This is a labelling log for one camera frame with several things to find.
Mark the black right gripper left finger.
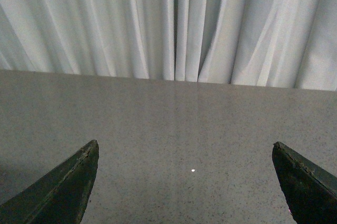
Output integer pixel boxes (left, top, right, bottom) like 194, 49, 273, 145
1, 140, 99, 223

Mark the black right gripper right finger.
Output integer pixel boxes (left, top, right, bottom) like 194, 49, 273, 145
272, 141, 336, 223

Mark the white pleated curtain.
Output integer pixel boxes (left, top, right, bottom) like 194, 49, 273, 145
1, 0, 336, 90

